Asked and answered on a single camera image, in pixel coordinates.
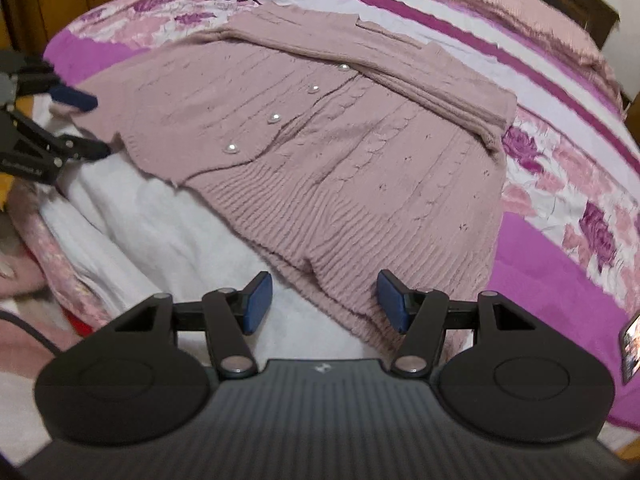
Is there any pink ruffled quilt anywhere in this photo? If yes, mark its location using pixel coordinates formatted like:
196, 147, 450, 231
320, 0, 626, 121

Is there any pink knitted cardigan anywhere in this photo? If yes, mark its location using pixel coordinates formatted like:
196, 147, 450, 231
72, 2, 518, 356

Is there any pink patterned cloth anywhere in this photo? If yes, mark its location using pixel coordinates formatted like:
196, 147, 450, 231
0, 180, 116, 333

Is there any smartphone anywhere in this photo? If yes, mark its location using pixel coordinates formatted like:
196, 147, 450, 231
619, 312, 640, 386

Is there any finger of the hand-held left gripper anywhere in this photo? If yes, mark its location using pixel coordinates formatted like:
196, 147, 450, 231
15, 72, 99, 112
0, 109, 112, 173

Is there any dark wooden headboard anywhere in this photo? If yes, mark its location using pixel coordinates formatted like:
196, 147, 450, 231
545, 0, 623, 51

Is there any white blanket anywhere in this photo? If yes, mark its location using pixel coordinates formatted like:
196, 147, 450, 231
37, 95, 391, 361

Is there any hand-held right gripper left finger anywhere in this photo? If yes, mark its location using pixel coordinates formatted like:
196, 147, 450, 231
102, 270, 274, 380

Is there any floral striped bedsheet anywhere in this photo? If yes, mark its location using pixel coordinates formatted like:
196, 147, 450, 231
42, 0, 640, 456

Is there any black cable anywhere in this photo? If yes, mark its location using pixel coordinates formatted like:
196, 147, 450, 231
0, 310, 67, 357

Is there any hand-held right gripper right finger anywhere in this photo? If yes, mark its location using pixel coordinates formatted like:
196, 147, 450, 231
376, 268, 552, 379

